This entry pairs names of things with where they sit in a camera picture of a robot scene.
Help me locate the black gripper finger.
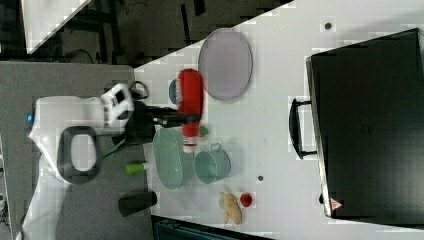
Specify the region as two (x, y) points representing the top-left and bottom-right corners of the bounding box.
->
(146, 106), (201, 127)

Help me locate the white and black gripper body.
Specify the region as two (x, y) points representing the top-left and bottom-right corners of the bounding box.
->
(112, 83), (156, 144)

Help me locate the red ketchup bottle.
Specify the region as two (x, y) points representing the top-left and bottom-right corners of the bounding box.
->
(178, 69), (204, 153)

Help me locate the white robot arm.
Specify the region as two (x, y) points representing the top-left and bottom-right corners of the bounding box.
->
(15, 83), (201, 240)

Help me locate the blue bowl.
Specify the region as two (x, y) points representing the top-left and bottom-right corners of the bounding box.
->
(168, 79), (178, 105)

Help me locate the lime green ball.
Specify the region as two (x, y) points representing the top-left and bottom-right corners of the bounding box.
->
(125, 163), (149, 175)

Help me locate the large grey round plate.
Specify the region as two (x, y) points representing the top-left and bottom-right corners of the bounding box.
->
(198, 28), (253, 101)

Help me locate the black cylinder cup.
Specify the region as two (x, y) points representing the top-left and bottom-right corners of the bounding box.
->
(118, 192), (158, 217)

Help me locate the peeled banana toy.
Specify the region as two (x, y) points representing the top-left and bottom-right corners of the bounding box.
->
(220, 192), (242, 225)

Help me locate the small red fruit toy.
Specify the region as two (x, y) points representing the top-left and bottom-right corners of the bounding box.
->
(240, 193), (253, 207)

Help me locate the silver toaster oven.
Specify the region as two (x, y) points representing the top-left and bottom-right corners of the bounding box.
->
(288, 28), (424, 229)

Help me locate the black cable loop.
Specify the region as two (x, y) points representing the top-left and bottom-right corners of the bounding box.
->
(129, 80), (150, 101)

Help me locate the green pot with handle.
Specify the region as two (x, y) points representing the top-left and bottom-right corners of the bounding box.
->
(194, 143), (231, 184)

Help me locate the blue metal frame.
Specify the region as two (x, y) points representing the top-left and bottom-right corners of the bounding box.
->
(151, 215), (270, 240)

